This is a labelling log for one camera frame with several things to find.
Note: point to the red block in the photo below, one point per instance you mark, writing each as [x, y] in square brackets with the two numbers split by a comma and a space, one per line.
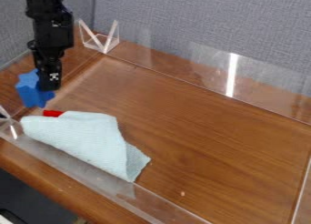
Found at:
[52, 113]

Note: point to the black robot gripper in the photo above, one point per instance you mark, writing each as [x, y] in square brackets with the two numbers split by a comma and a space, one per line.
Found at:
[52, 39]

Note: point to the blue star foam block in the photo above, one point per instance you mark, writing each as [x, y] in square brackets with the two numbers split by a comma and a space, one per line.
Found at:
[30, 95]

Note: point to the clear acrylic corner bracket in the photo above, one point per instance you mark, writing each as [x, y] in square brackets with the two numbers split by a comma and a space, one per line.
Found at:
[98, 42]

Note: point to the light blue cloth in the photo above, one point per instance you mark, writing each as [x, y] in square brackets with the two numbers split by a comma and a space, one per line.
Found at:
[89, 137]

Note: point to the clear acrylic left bracket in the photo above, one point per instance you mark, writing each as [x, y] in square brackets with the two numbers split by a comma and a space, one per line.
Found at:
[6, 123]

